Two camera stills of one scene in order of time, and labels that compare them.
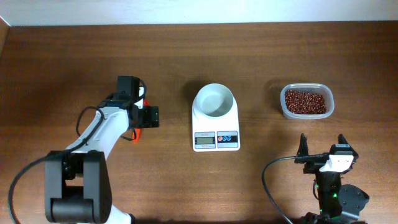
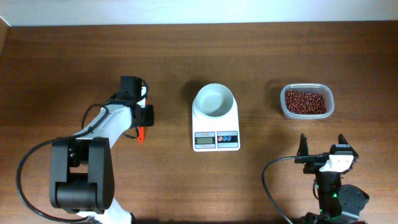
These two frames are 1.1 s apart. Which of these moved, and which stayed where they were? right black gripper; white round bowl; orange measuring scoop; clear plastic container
Moved: orange measuring scoop
Stayed: right black gripper; clear plastic container; white round bowl
